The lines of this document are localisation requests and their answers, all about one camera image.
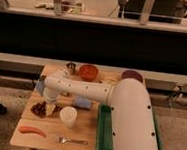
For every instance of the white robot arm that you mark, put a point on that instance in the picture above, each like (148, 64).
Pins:
(132, 118)

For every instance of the white plastic cup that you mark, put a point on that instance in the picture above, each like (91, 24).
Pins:
(68, 115)

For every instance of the yellow banana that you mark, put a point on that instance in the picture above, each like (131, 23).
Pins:
(109, 80)

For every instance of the blue sponge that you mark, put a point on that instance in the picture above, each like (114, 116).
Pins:
(82, 103)

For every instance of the red bowl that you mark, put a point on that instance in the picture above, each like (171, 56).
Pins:
(88, 72)

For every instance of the dark red grape bunch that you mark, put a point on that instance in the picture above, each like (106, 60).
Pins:
(39, 109)

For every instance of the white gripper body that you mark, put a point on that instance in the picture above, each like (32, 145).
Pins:
(50, 95)

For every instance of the purple bowl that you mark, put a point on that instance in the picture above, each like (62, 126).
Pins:
(133, 75)

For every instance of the yellow translucent gripper fingers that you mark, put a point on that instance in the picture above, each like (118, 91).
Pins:
(50, 109)

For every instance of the small metal cup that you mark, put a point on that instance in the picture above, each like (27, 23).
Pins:
(71, 68)

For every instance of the green plastic tray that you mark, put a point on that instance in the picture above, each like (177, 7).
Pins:
(104, 129)

